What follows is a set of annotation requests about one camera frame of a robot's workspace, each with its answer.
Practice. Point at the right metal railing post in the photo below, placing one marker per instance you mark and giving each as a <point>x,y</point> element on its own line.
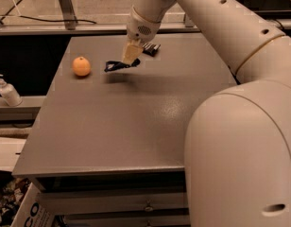
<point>187,21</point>

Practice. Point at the metal railing post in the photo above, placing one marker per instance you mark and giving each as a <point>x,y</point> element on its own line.
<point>68,14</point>
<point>187,21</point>

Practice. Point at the left metal railing post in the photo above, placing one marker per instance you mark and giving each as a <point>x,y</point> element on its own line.
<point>68,14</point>

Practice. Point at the white cardboard box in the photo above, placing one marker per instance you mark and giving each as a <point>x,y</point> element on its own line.
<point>31,213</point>

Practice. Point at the blue rxbar blueberry wrapper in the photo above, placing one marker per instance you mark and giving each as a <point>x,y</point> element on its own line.
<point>117,65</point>

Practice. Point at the grey drawer cabinet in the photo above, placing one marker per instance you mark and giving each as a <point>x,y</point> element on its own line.
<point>104,145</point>

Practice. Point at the orange fruit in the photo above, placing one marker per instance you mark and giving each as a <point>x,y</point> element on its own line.
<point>81,67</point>

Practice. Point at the dark snack bar wrapper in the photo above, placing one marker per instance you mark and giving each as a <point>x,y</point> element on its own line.
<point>151,49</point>

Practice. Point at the upper drawer knob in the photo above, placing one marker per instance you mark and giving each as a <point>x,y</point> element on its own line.
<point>148,207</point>

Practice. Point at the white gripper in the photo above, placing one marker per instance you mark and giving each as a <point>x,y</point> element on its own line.
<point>140,29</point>

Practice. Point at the white pump bottle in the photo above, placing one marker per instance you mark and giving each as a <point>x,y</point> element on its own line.
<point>9,93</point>

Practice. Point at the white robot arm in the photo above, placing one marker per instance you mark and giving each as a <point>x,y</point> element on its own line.
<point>237,153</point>

